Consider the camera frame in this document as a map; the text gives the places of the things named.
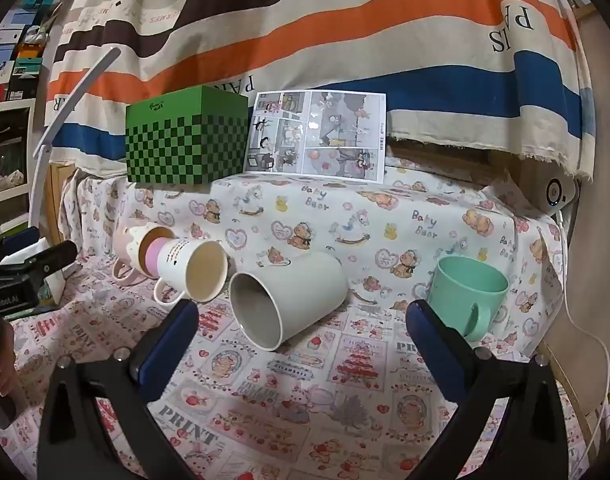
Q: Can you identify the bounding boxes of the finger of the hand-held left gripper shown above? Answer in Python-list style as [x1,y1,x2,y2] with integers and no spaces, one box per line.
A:
[0,240,80,282]

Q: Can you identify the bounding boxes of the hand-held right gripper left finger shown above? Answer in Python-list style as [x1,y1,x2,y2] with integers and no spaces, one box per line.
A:
[37,299,200,480]

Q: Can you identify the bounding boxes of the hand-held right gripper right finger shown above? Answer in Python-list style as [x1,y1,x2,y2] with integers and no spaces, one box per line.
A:
[405,299,572,480]

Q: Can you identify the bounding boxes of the large white cup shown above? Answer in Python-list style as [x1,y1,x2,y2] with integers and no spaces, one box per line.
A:
[229,251,350,352]

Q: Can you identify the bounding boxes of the mint green cup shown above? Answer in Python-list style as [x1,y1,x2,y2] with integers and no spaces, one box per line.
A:
[427,255,510,342]

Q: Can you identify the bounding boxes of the white cup with pink band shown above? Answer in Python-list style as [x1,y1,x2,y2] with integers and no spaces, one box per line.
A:
[137,226,231,307]

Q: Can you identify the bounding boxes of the person's left hand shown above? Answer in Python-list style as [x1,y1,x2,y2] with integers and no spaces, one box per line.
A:
[0,317,22,411]

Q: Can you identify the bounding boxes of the white shelf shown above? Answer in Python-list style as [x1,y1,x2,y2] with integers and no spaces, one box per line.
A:
[0,95,42,242]

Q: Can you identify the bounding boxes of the bear printed tablecloth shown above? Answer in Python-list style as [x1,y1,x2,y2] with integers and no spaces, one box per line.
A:
[0,155,610,480]

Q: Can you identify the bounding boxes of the wooden board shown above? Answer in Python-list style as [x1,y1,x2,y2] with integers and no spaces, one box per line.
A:
[539,2,610,428]

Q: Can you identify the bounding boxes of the green checkered box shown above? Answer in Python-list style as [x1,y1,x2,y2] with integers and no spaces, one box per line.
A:
[125,85,250,191]

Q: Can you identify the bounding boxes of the white round device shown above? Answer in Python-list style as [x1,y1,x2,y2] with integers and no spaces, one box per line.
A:
[541,174,582,212]

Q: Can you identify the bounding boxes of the shelf with boxes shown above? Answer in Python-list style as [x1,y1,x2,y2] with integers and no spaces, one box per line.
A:
[0,0,66,107]

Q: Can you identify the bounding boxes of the comic print sheet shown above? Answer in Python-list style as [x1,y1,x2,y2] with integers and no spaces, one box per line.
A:
[243,89,388,185]

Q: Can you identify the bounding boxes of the striped cloth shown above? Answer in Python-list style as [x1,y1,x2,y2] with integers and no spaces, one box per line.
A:
[44,0,596,182]

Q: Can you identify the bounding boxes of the white cable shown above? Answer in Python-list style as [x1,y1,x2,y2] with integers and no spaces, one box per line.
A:
[559,209,610,463]

